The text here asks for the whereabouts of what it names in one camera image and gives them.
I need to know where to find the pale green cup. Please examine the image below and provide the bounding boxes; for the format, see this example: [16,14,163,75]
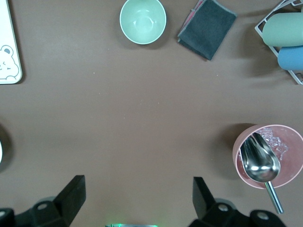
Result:
[262,12,303,47]

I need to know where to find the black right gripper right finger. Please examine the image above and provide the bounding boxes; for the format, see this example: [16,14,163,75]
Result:
[189,176,287,227]

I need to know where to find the pink bowl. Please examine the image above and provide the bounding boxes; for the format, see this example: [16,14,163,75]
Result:
[232,124,303,190]

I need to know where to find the clear ice cubes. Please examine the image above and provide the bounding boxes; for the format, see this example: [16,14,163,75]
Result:
[257,127,290,161]

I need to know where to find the metal scoop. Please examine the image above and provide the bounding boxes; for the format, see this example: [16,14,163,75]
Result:
[240,132,284,214]

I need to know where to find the dark grey folded cloth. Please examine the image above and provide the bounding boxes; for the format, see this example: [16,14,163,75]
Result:
[177,0,238,61]

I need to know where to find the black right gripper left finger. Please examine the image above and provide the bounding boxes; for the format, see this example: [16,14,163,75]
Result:
[0,175,86,227]

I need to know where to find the pale green bowl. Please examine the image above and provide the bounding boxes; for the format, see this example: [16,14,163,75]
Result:
[119,0,167,45]

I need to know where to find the white wire rack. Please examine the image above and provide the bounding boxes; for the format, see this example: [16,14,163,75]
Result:
[254,0,303,85]

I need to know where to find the cream tray with bear print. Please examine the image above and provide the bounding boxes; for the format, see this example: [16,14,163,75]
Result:
[0,0,23,85]

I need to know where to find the blue cup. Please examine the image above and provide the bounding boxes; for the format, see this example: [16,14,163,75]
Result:
[277,45,303,71]

